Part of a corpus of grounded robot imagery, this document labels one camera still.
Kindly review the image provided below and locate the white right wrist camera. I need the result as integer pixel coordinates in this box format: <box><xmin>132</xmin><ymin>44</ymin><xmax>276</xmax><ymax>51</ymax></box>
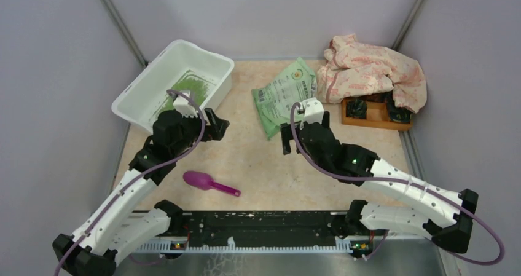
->
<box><xmin>298</xmin><ymin>97</ymin><xmax>325</xmax><ymax>127</ymax></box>

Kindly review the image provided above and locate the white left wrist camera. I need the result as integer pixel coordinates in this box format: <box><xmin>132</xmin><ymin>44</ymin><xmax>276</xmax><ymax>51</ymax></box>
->
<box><xmin>169</xmin><ymin>90</ymin><xmax>198</xmax><ymax>118</ymax></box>

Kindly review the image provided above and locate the dark patterned item left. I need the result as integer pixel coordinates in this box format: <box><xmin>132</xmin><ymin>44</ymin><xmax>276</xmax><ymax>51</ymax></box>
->
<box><xmin>345</xmin><ymin>98</ymin><xmax>367</xmax><ymax>119</ymax></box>

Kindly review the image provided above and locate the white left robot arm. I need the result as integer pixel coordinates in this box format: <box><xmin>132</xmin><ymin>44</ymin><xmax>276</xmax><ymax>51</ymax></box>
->
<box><xmin>52</xmin><ymin>108</ymin><xmax>230</xmax><ymax>275</ymax></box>

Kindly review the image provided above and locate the pink patterned cloth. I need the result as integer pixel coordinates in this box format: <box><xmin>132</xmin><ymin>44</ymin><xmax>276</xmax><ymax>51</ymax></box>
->
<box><xmin>315</xmin><ymin>34</ymin><xmax>427</xmax><ymax>113</ymax></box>

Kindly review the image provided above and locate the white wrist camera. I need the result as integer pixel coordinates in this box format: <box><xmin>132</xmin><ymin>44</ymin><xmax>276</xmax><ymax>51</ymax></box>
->
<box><xmin>169</xmin><ymin>90</ymin><xmax>198</xmax><ymax>118</ymax></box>
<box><xmin>298</xmin><ymin>97</ymin><xmax>325</xmax><ymax>127</ymax></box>

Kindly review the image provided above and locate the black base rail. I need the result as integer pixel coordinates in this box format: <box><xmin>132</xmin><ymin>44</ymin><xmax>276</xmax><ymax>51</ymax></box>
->
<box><xmin>136</xmin><ymin>211</ymin><xmax>385</xmax><ymax>255</ymax></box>

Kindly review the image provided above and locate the wooden tray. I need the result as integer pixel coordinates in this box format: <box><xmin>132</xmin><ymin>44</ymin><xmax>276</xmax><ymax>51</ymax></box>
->
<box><xmin>341</xmin><ymin>98</ymin><xmax>412</xmax><ymax>132</ymax></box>

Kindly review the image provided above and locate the dark patterned item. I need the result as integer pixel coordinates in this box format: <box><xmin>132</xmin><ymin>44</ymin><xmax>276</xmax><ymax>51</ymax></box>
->
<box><xmin>345</xmin><ymin>98</ymin><xmax>367</xmax><ymax>119</ymax></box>
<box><xmin>385</xmin><ymin>93</ymin><xmax>412</xmax><ymax>124</ymax></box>

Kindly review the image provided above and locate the green litter in box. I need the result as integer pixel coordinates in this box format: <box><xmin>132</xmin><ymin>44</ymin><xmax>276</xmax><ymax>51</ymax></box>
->
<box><xmin>153</xmin><ymin>69</ymin><xmax>215</xmax><ymax>116</ymax></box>

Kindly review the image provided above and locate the purple plastic scoop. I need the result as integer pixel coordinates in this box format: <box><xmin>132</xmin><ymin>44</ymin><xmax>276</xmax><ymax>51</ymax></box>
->
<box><xmin>182</xmin><ymin>171</ymin><xmax>241</xmax><ymax>197</ymax></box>

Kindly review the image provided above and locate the dark patterned item right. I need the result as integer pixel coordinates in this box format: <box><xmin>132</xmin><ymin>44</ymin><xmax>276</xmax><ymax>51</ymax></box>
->
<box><xmin>385</xmin><ymin>93</ymin><xmax>412</xmax><ymax>124</ymax></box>

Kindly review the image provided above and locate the white plastic litter box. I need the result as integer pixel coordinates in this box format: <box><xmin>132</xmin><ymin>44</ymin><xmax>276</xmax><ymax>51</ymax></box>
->
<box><xmin>111</xmin><ymin>40</ymin><xmax>235</xmax><ymax>132</ymax></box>

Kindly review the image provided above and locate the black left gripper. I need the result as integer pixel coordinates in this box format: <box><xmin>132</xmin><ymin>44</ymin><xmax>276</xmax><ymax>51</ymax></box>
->
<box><xmin>171</xmin><ymin>107</ymin><xmax>229</xmax><ymax>157</ymax></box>

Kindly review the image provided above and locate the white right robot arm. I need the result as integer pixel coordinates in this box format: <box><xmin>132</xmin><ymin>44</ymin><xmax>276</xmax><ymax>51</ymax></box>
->
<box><xmin>280</xmin><ymin>112</ymin><xmax>479</xmax><ymax>254</ymax></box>

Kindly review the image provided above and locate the green cat litter bag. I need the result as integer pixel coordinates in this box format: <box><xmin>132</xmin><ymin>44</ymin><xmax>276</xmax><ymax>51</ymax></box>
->
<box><xmin>251</xmin><ymin>57</ymin><xmax>316</xmax><ymax>140</ymax></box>

